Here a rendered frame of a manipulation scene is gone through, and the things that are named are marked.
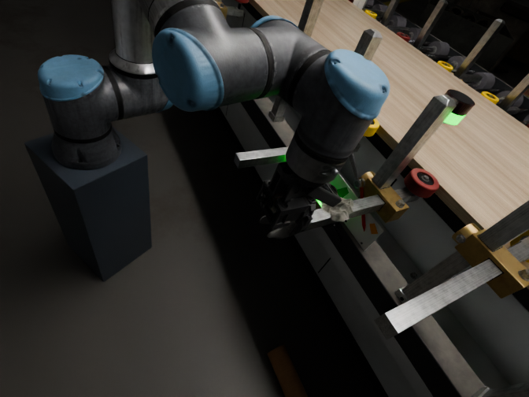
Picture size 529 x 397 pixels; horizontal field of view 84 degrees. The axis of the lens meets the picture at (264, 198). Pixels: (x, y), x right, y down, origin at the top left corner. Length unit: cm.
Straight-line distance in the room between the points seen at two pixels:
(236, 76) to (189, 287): 118
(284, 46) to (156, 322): 119
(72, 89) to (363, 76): 70
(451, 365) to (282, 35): 77
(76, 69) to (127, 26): 17
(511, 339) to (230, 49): 94
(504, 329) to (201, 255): 117
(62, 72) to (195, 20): 60
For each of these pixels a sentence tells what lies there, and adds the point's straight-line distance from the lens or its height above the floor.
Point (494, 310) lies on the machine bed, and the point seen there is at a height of 73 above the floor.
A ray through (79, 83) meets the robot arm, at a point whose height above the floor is 86.
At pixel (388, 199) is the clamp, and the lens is 79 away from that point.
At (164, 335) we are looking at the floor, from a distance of 138.
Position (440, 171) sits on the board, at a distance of 96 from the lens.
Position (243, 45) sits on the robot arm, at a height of 118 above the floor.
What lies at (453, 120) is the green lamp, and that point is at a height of 108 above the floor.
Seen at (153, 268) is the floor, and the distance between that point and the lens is 149.
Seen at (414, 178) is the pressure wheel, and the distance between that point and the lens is 85.
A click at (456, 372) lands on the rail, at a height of 70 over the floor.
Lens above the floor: 132
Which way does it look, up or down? 47 degrees down
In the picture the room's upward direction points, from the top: 21 degrees clockwise
